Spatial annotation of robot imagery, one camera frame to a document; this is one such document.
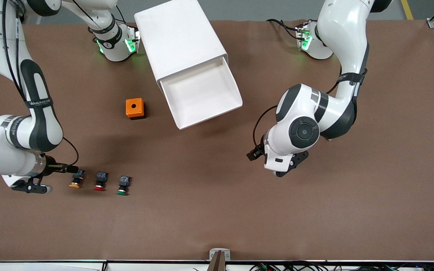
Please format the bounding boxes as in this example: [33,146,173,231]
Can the yellow push button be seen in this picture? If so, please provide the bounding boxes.
[69,169,86,188]

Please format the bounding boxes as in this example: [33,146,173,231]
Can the red push button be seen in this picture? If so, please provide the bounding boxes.
[94,172,110,191]

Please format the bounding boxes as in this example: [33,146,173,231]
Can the green push button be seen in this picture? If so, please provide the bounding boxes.
[117,175,132,196]

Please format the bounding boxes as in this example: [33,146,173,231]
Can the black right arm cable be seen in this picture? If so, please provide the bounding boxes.
[2,0,79,166]

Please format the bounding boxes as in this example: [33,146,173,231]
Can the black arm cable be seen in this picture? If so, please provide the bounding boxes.
[253,67,368,149]
[2,0,79,166]

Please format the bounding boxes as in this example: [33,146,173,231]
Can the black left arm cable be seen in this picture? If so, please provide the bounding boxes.
[253,67,368,149]

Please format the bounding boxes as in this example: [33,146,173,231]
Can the orange button enclosure box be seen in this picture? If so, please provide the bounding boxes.
[126,98,146,120]

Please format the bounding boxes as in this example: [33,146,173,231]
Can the white table edge rail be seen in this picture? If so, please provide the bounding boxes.
[0,259,434,271]

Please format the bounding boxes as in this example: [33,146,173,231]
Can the grey metal bracket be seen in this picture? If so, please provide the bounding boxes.
[209,248,231,261]

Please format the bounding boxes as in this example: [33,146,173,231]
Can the tangled black cables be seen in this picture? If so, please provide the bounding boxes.
[249,262,434,271]

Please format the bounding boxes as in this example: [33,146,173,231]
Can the black base cable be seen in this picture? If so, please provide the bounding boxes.
[266,19,302,40]

